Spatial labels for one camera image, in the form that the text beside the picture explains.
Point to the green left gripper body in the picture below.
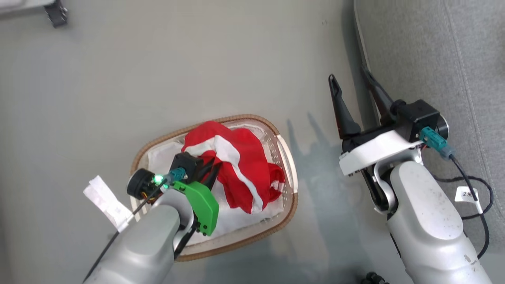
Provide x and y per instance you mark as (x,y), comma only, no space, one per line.
(203,205)

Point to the black caster wheel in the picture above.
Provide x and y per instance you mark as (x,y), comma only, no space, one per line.
(56,15)

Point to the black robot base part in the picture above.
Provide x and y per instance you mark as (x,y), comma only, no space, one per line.
(374,278)

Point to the woven rim laundry basket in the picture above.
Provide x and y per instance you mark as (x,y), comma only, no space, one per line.
(290,169)

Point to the grey fabric sofa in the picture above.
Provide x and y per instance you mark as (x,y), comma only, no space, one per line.
(434,51)

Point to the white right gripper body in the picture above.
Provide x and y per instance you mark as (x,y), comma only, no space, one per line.
(378,150)

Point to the black round left wrist module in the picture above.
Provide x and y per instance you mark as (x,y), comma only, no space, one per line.
(140,184)

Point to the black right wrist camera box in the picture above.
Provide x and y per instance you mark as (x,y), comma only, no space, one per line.
(418,116)

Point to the red white sports jersey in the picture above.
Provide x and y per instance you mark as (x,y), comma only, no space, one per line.
(240,165)

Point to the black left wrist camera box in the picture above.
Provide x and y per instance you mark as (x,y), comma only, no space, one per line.
(187,163)

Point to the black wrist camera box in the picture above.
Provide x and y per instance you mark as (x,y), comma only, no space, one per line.
(187,163)
(418,116)

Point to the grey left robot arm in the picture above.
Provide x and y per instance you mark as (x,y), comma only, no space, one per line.
(146,244)

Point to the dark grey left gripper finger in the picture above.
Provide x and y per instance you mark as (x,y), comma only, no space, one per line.
(205,170)
(214,175)

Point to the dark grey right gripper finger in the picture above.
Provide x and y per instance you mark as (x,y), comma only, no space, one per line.
(380,98)
(343,114)

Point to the white cloth basket liner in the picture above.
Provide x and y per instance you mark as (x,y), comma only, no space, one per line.
(232,221)

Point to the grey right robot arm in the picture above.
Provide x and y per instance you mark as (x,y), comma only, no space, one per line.
(426,221)

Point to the grey partition foot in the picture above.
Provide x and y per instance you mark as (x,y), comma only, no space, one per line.
(19,4)

